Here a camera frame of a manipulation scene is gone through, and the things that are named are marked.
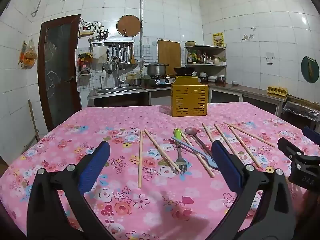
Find yellow slotted utensil holder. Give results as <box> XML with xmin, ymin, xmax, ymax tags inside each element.
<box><xmin>171</xmin><ymin>76</ymin><xmax>209</xmax><ymax>117</ymax></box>

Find pink floral tablecloth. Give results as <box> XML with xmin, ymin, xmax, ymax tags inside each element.
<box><xmin>0</xmin><ymin>102</ymin><xmax>320</xmax><ymax>240</ymax></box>

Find brown framed glass door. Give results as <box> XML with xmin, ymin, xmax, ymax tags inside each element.
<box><xmin>37</xmin><ymin>14</ymin><xmax>82</xmax><ymax>132</ymax></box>

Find steel kitchen sink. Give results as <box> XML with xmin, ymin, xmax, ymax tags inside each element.
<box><xmin>96</xmin><ymin>86</ymin><xmax>145</xmax><ymax>95</ymax></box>

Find steel wall utensil rack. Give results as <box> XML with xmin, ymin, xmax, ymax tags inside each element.
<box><xmin>90</xmin><ymin>37</ymin><xmax>135</xmax><ymax>47</ymax></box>

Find steel faucet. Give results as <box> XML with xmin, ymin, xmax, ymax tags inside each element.
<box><xmin>114</xmin><ymin>66</ymin><xmax>123</xmax><ymax>87</ymax></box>

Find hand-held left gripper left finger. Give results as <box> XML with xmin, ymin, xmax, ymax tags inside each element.
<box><xmin>27</xmin><ymin>140</ymin><xmax>118</xmax><ymax>240</ymax></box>

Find egg carton tray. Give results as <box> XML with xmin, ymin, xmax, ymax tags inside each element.
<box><xmin>267</xmin><ymin>86</ymin><xmax>288</xmax><ymax>97</ymax></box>

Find black wok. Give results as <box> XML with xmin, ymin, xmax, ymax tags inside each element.
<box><xmin>173</xmin><ymin>66</ymin><xmax>195</xmax><ymax>75</ymax></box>

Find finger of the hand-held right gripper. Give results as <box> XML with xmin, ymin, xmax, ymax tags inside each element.
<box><xmin>277</xmin><ymin>137</ymin><xmax>320</xmax><ymax>174</ymax></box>
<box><xmin>303</xmin><ymin>126</ymin><xmax>320</xmax><ymax>144</ymax></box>

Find row of condiment bottles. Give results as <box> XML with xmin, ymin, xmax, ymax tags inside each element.
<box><xmin>187</xmin><ymin>49</ymin><xmax>227</xmax><ymax>64</ymax></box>

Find white hanging cloth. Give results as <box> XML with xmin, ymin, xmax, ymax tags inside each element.
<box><xmin>92</xmin><ymin>46</ymin><xmax>108</xmax><ymax>63</ymax></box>

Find brown kitchen countertop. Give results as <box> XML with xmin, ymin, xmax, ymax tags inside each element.
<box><xmin>87</xmin><ymin>81</ymin><xmax>288</xmax><ymax>103</ymax></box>

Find green handled metal fork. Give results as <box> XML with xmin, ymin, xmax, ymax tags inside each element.
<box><xmin>173</xmin><ymin>129</ymin><xmax>188</xmax><ymax>175</ymax></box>

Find round green wall board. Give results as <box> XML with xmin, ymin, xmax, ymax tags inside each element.
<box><xmin>301</xmin><ymin>55</ymin><xmax>320</xmax><ymax>83</ymax></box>

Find row of hanging ladles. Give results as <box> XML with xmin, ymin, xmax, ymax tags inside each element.
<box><xmin>103</xmin><ymin>42</ymin><xmax>138</xmax><ymax>74</ymax></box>

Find beige electric switch box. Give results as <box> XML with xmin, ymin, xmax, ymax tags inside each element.
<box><xmin>79</xmin><ymin>25</ymin><xmax>95</xmax><ymax>37</ymax></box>

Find yellow wall poster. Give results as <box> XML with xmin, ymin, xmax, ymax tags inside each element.
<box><xmin>213</xmin><ymin>32</ymin><xmax>224</xmax><ymax>47</ymax></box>

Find steel corner shelf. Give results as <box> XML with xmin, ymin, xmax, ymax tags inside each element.
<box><xmin>184</xmin><ymin>45</ymin><xmax>227</xmax><ymax>68</ymax></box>

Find steel cooking pot with lid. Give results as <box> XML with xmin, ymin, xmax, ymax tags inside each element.
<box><xmin>144</xmin><ymin>62</ymin><xmax>169</xmax><ymax>77</ymax></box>

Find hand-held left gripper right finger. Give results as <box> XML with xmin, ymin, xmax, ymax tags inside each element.
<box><xmin>207</xmin><ymin>140</ymin><xmax>297</xmax><ymax>240</ymax></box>

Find steel gas stove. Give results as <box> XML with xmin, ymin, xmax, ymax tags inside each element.
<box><xmin>150</xmin><ymin>75</ymin><xmax>177</xmax><ymax>87</ymax></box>

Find wire wall basket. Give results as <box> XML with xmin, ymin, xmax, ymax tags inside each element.
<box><xmin>78</xmin><ymin>52</ymin><xmax>92</xmax><ymax>76</ymax></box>

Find yellow gas hose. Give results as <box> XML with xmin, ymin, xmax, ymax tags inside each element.
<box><xmin>126</xmin><ymin>68</ymin><xmax>145</xmax><ymax>81</ymax></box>

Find foil covered shelf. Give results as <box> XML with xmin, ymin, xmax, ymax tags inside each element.
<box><xmin>283</xmin><ymin>101</ymin><xmax>320</xmax><ymax>122</ymax></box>

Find wooden stick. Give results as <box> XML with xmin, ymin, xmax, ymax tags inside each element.
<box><xmin>28</xmin><ymin>99</ymin><xmax>40</xmax><ymax>140</ymax></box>

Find round wooden board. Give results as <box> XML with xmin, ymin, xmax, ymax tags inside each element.
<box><xmin>116</xmin><ymin>15</ymin><xmax>140</xmax><ymax>37</ymax></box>

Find hanging orange net bag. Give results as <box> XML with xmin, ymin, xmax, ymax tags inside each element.
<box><xmin>19</xmin><ymin>40</ymin><xmax>37</xmax><ymax>69</ymax></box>

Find steel cutlery cup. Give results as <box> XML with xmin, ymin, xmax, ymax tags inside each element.
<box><xmin>96</xmin><ymin>29</ymin><xmax>110</xmax><ymax>42</ymax></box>

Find stack of white bowls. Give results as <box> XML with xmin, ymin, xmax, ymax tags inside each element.
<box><xmin>199</xmin><ymin>72</ymin><xmax>218</xmax><ymax>82</ymax></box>

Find rectangular wooden cutting board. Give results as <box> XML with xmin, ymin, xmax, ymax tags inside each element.
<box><xmin>157</xmin><ymin>40</ymin><xmax>181</xmax><ymax>75</ymax></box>

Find glass door base cabinets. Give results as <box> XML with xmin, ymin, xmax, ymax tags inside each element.
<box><xmin>94</xmin><ymin>89</ymin><xmax>287</xmax><ymax>117</ymax></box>

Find light blue plastic spoon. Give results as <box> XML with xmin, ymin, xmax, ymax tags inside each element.
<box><xmin>171</xmin><ymin>136</ymin><xmax>220</xmax><ymax>170</ymax></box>

